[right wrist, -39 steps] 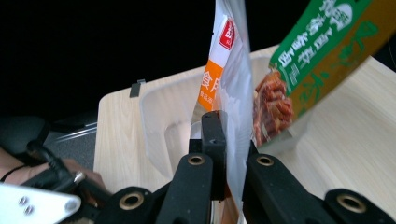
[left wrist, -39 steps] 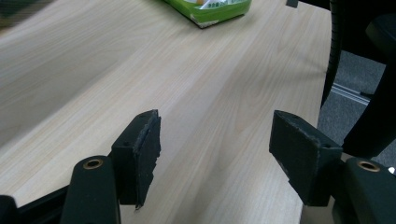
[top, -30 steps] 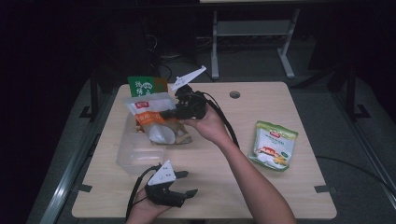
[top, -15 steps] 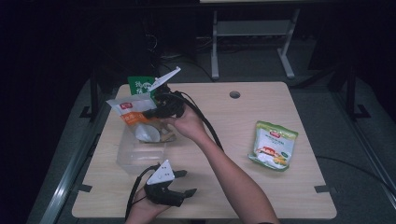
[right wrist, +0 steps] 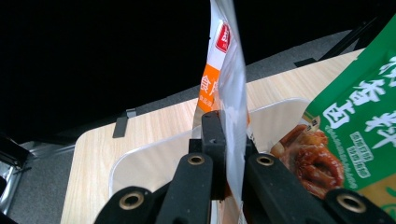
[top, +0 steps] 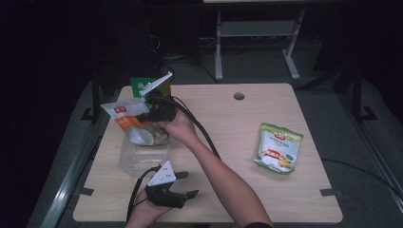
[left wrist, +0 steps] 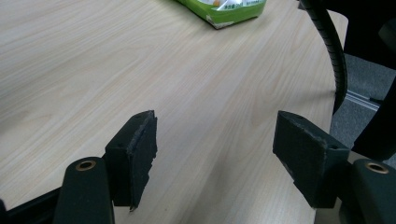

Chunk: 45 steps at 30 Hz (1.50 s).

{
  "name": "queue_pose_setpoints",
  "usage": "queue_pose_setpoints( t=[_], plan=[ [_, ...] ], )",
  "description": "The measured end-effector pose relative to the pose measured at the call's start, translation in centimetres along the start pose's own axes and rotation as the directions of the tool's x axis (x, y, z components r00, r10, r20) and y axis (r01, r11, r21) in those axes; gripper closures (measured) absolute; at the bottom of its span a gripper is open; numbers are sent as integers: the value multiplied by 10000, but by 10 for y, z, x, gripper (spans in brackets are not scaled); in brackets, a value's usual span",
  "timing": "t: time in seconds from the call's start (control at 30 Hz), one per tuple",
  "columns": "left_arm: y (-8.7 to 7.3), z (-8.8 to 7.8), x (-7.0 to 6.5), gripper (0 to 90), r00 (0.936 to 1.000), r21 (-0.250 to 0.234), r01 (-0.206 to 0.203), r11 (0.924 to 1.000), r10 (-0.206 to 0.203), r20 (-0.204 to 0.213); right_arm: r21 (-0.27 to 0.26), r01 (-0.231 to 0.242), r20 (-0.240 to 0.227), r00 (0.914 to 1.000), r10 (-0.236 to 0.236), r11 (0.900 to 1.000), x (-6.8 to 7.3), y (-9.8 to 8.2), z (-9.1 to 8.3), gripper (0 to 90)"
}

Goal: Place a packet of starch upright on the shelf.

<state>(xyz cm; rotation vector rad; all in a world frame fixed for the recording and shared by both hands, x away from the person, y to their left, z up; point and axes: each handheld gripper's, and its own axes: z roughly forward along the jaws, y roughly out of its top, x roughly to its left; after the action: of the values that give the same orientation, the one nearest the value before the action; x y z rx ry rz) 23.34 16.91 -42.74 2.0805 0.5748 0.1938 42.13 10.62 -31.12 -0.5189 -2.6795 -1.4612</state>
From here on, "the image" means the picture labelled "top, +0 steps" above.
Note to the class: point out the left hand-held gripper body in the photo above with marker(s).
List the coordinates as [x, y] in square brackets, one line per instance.
[161, 193]

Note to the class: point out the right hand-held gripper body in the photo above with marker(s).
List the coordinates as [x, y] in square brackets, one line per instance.
[161, 109]

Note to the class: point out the white and orange snack packet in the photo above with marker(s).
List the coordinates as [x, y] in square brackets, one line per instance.
[139, 134]

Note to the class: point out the green and red snack packet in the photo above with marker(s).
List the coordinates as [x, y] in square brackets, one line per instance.
[138, 87]

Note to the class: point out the clear plastic container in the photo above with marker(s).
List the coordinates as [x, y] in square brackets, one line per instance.
[142, 158]

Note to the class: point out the white and green snack packet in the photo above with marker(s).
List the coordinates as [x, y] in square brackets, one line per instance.
[278, 145]

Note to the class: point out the person's left hand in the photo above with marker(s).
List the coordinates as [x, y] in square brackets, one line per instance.
[142, 212]

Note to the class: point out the person's right hand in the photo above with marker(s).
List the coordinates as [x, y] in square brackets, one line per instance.
[182, 128]

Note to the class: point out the black metal stand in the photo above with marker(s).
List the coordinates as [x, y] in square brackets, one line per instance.
[96, 95]
[357, 95]

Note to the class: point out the person's black sleeve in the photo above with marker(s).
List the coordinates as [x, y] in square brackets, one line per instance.
[258, 225]

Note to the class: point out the black tape strip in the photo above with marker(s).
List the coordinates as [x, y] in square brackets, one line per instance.
[327, 192]
[86, 191]

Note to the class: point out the white metal stand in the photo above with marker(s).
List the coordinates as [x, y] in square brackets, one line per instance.
[253, 28]

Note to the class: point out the aluminium rail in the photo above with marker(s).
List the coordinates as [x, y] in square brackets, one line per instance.
[377, 158]
[68, 186]

